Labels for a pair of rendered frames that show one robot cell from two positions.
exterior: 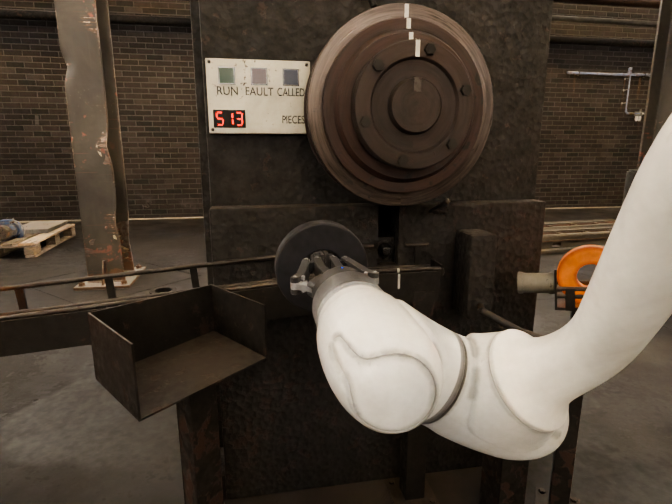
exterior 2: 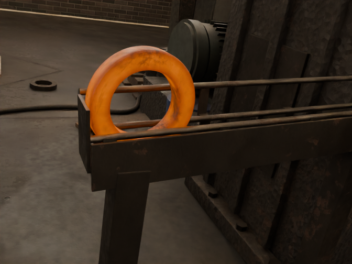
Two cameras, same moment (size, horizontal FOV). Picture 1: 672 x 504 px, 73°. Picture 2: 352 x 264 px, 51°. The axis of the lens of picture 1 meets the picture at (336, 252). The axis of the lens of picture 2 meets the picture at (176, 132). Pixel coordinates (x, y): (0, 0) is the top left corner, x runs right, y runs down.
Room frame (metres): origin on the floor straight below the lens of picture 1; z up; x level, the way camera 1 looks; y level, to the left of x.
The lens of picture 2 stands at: (0.42, 1.02, 0.87)
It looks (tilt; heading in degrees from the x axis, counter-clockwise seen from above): 22 degrees down; 343
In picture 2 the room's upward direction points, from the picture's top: 10 degrees clockwise
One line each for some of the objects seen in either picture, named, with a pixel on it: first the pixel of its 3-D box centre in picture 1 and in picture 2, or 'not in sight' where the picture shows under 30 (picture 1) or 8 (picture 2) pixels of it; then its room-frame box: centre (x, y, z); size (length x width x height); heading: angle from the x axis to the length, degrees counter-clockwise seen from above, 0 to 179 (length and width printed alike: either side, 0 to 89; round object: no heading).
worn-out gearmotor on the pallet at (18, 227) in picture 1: (14, 227); not in sight; (4.53, 3.23, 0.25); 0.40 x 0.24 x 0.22; 10
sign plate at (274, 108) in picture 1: (259, 97); not in sight; (1.23, 0.20, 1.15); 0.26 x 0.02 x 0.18; 100
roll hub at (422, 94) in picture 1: (412, 106); not in sight; (1.09, -0.18, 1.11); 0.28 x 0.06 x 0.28; 100
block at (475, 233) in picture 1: (473, 273); not in sight; (1.24, -0.39, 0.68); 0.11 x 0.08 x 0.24; 10
